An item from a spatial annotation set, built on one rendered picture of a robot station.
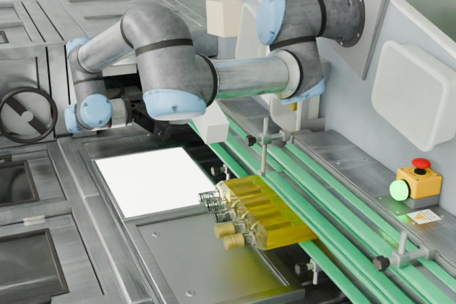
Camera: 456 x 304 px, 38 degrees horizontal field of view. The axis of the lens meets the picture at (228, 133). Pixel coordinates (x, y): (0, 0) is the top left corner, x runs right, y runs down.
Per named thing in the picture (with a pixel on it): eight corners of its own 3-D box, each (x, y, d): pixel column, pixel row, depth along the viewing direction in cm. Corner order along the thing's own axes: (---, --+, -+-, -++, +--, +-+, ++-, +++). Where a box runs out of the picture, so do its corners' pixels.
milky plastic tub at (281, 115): (294, 115, 204) (269, 118, 201) (299, 44, 195) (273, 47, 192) (323, 136, 189) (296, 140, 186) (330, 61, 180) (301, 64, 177)
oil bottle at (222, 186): (280, 186, 191) (212, 199, 183) (281, 169, 189) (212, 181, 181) (289, 195, 186) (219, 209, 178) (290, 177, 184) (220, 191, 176)
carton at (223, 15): (224, -2, 243) (205, 0, 240) (242, 1, 229) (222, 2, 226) (226, 31, 246) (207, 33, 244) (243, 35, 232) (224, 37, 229)
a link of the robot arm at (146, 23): (140, -17, 123) (52, 45, 163) (151, 41, 123) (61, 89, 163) (192, -18, 130) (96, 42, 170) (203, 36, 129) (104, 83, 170)
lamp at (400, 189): (397, 193, 148) (385, 195, 147) (400, 175, 146) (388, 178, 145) (409, 203, 144) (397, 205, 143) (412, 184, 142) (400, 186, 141)
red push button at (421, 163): (406, 171, 146) (408, 157, 145) (421, 168, 148) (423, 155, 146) (417, 179, 143) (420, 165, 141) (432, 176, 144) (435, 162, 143)
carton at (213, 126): (198, 72, 190) (178, 74, 188) (229, 123, 173) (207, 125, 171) (196, 90, 194) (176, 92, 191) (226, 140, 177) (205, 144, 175)
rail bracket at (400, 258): (425, 250, 133) (370, 264, 128) (431, 218, 130) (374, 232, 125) (438, 261, 129) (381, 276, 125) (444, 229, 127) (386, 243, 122)
